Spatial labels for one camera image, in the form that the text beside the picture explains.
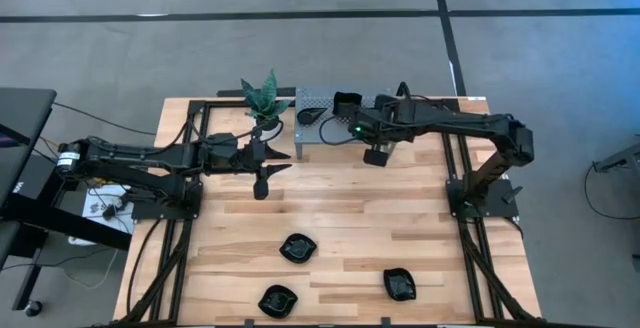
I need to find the thick black cable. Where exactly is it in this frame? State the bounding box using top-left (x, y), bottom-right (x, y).
top-left (125, 217), bottom-right (164, 319)

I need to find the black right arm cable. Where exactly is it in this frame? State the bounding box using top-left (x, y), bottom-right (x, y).
top-left (396, 81), bottom-right (426, 104)

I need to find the black aluminium table frame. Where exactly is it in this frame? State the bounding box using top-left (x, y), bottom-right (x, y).
top-left (112, 96), bottom-right (541, 328)

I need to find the black teardrop mini plate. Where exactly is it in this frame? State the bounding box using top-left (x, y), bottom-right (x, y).
top-left (296, 106), bottom-right (330, 127)

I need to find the black square mini plate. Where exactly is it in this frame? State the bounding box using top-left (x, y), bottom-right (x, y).
top-left (331, 91), bottom-right (364, 118)

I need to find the black leaf-shaped mini plate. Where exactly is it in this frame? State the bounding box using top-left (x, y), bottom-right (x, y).
top-left (278, 232), bottom-right (319, 265)
top-left (382, 267), bottom-right (418, 303)
top-left (257, 284), bottom-right (299, 320)

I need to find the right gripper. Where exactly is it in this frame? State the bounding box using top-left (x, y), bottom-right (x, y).
top-left (348, 95), bottom-right (401, 144)

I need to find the grey stand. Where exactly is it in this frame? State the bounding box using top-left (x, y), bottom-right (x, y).
top-left (592, 135), bottom-right (640, 174)

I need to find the black floor cable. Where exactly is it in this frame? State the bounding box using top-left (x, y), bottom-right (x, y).
top-left (583, 165), bottom-right (640, 222)

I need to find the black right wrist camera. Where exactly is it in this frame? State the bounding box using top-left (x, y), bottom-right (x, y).
top-left (362, 147), bottom-right (390, 168)

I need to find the thin black cable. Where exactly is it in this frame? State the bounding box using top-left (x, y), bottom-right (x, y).
top-left (52, 100), bottom-right (157, 137)

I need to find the white power strip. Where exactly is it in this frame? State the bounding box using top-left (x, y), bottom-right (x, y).
top-left (81, 187), bottom-right (135, 233)

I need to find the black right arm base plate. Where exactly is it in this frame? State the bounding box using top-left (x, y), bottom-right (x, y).
top-left (446, 177), bottom-right (520, 219)

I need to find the black flat bar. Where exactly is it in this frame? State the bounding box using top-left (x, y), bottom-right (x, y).
top-left (216, 86), bottom-right (297, 99)

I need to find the grey perforated metal shelf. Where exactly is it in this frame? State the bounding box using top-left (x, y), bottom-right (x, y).
top-left (293, 85), bottom-right (399, 161)

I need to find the snake plant in white pot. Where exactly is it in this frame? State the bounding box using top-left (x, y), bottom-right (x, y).
top-left (239, 67), bottom-right (292, 144)

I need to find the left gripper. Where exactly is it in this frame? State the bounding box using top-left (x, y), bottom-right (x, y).
top-left (202, 132), bottom-right (293, 179)

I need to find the black desk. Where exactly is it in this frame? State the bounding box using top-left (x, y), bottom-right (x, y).
top-left (0, 86), bottom-right (134, 319)

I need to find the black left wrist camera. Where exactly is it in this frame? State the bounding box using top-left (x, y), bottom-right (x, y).
top-left (252, 176), bottom-right (270, 201)

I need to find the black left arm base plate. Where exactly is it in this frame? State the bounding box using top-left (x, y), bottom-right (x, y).
top-left (130, 181), bottom-right (204, 221)

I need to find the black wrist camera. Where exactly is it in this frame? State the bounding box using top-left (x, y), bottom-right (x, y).
top-left (252, 176), bottom-right (270, 201)
top-left (362, 147), bottom-right (390, 168)

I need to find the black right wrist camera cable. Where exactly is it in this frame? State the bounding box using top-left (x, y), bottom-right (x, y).
top-left (318, 114), bottom-right (362, 147)

